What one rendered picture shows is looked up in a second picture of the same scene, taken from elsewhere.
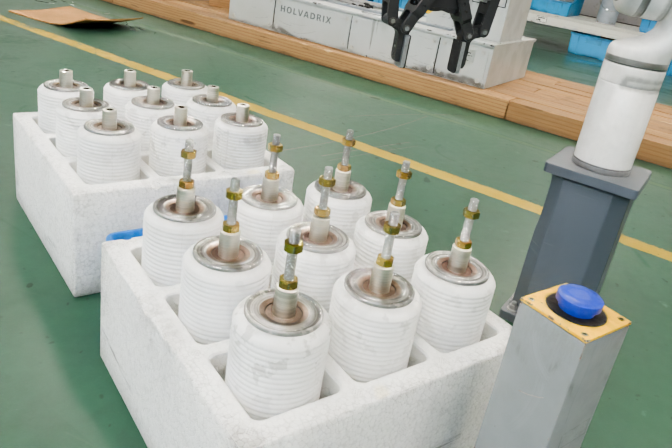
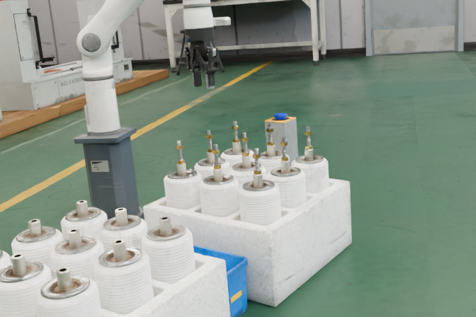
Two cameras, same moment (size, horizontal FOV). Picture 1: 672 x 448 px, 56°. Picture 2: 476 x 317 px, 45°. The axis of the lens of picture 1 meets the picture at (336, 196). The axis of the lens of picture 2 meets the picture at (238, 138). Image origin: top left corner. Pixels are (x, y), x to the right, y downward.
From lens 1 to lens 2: 1.73 m
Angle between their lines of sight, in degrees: 97
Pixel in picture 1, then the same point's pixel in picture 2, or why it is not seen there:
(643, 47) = (110, 68)
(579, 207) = (126, 150)
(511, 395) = (290, 151)
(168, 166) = not seen: hidden behind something
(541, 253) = (125, 184)
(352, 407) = not seen: hidden behind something
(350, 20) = not seen: outside the picture
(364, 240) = (226, 168)
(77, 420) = (322, 292)
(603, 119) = (112, 106)
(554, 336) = (292, 123)
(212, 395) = (334, 188)
